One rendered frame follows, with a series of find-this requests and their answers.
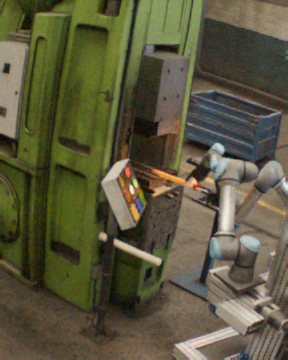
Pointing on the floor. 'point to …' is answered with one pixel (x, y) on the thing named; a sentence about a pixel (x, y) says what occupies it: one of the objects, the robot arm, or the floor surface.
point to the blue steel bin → (233, 124)
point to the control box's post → (106, 268)
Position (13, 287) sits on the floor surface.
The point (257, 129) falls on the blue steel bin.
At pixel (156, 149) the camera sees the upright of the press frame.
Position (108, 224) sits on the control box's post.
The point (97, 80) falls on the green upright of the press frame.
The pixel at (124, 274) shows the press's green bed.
